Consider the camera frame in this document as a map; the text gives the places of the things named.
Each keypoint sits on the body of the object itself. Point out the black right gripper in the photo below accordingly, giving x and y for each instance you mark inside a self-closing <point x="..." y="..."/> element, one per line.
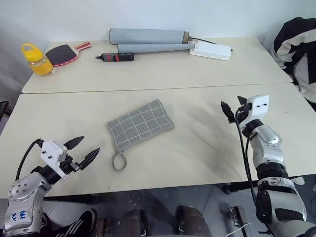
<point x="240" y="113"/>

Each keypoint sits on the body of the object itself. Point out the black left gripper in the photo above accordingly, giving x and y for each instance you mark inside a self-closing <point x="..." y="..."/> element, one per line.
<point x="67" y="165"/>

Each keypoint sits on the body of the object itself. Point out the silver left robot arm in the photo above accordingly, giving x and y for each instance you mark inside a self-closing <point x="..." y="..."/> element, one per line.
<point x="22" y="192"/>

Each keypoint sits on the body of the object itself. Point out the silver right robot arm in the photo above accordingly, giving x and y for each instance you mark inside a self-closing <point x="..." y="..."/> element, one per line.
<point x="269" y="153"/>

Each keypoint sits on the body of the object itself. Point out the grey checked fabric pouch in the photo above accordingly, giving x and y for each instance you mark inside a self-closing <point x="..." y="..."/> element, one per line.
<point x="138" y="123"/>

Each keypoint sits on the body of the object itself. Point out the white flat box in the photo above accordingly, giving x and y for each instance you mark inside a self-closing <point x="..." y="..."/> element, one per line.
<point x="211" y="50"/>

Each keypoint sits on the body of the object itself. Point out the black shoe with white stripes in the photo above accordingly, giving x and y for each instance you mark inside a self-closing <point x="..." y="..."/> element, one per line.
<point x="79" y="224"/>

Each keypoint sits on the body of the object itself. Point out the black and white jacket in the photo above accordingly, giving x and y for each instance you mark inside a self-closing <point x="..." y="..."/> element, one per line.
<point x="296" y="54"/>

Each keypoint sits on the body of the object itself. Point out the dark object at room edge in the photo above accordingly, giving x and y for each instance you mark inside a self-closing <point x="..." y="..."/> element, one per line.
<point x="3" y="108"/>

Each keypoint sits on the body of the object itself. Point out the yellow lidded plastic jar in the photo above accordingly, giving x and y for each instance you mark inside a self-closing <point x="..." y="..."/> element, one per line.
<point x="40" y="63"/>

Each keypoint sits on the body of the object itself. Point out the black table tennis paddle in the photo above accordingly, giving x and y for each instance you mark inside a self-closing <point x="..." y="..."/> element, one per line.
<point x="61" y="54"/>

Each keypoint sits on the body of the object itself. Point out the small grey rolled mat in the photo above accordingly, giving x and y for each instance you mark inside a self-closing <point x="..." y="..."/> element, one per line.
<point x="153" y="48"/>

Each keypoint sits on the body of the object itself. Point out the black red electric screwdriver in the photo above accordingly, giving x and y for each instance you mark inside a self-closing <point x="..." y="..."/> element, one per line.
<point x="118" y="57"/>

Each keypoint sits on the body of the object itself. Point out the large grey rolled mat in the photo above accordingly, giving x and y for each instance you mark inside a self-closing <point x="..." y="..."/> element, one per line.
<point x="145" y="36"/>

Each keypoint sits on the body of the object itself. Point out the rusty metal bar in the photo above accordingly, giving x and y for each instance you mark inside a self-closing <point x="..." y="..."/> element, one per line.
<point x="239" y="219"/>

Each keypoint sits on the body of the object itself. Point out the large dark brown rounded shape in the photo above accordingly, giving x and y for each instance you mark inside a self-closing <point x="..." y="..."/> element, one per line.
<point x="192" y="222"/>

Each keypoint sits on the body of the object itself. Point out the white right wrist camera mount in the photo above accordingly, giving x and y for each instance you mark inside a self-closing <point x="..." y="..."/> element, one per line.
<point x="258" y="106"/>

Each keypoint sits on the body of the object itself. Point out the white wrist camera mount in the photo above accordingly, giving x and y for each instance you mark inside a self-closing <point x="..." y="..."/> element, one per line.
<point x="258" y="106"/>
<point x="51" y="150"/>

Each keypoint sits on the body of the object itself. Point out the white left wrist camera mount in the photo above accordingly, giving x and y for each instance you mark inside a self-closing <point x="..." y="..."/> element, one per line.
<point x="51" y="150"/>

